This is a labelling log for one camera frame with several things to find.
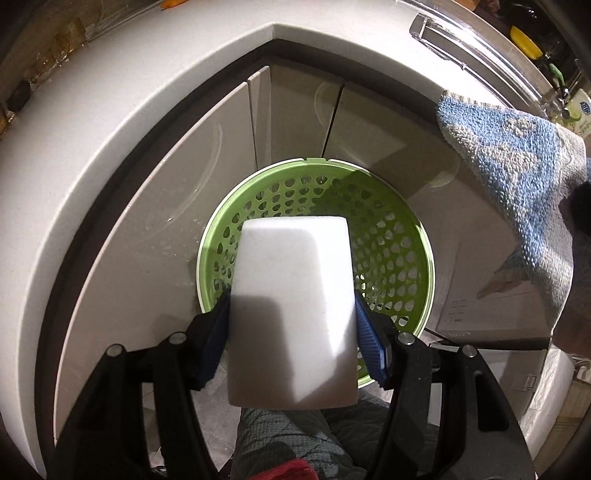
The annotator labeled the dark cloth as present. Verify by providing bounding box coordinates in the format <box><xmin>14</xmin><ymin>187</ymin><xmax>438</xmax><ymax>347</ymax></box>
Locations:
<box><xmin>551</xmin><ymin>182</ymin><xmax>591</xmax><ymax>354</ymax></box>

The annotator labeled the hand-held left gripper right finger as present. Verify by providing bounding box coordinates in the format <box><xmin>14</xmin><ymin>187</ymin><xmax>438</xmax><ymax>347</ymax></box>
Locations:
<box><xmin>355</xmin><ymin>293</ymin><xmax>536</xmax><ymax>480</ymax></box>

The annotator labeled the beige cabinet door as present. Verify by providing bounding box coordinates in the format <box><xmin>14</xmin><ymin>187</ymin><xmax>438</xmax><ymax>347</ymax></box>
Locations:
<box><xmin>53</xmin><ymin>67</ymin><xmax>272</xmax><ymax>416</ymax></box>
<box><xmin>248</xmin><ymin>65</ymin><xmax>346</xmax><ymax>163</ymax></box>
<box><xmin>323</xmin><ymin>85</ymin><xmax>555</xmax><ymax>342</ymax></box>

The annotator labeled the yellow bowl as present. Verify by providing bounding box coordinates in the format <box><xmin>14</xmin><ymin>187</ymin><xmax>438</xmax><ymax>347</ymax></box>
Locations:
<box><xmin>510</xmin><ymin>25</ymin><xmax>544</xmax><ymax>59</ymax></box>

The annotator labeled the dark round fruit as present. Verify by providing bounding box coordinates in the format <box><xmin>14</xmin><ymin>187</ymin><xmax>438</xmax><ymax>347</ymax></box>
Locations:
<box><xmin>9</xmin><ymin>78</ymin><xmax>31</xmax><ymax>112</ymax></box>

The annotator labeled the blue grey towel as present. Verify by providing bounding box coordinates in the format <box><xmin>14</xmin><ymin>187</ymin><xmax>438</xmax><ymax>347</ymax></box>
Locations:
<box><xmin>436</xmin><ymin>90</ymin><xmax>588</xmax><ymax>333</ymax></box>

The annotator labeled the grey quilted clothing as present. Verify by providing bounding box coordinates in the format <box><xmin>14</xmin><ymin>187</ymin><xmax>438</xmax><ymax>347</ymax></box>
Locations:
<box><xmin>235</xmin><ymin>397</ymin><xmax>439</xmax><ymax>480</ymax></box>

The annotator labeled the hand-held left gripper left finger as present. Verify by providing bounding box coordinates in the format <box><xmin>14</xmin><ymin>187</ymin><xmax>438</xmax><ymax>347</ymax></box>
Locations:
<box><xmin>53</xmin><ymin>291</ymin><xmax>232</xmax><ymax>480</ymax></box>

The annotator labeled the white sponge block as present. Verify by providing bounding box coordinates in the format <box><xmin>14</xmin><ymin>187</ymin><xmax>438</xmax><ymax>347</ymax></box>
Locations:
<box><xmin>228</xmin><ymin>215</ymin><xmax>361</xmax><ymax>409</ymax></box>

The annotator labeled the green plastic basket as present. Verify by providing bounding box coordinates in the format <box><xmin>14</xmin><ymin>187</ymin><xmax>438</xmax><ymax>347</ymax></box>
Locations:
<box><xmin>196</xmin><ymin>158</ymin><xmax>435</xmax><ymax>386</ymax></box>

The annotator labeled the red cloth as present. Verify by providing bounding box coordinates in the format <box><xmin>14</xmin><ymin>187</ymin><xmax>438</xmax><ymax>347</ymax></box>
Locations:
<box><xmin>262</xmin><ymin>457</ymin><xmax>325</xmax><ymax>480</ymax></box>

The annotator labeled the steel sink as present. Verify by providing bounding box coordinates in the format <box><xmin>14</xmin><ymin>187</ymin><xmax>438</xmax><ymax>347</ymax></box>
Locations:
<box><xmin>409</xmin><ymin>0</ymin><xmax>591</xmax><ymax>116</ymax></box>

